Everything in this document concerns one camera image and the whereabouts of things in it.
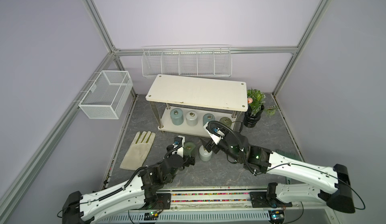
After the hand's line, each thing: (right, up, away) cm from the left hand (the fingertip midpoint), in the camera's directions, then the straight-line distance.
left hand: (188, 147), depth 75 cm
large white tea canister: (+8, -6, +7) cm, 13 cm away
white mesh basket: (-47, +27, +9) cm, 55 cm away
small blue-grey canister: (-8, +15, +16) cm, 24 cm away
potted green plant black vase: (+36, +19, +6) cm, 40 cm away
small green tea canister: (+21, +12, +12) cm, 27 cm away
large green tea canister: (0, -2, +7) cm, 8 cm away
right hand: (+9, +10, -7) cm, 15 cm away
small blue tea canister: (+11, +14, +14) cm, 23 cm away
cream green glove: (-32, -9, +14) cm, 36 cm away
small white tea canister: (+1, +13, +16) cm, 21 cm away
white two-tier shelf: (-1, +22, -5) cm, 22 cm away
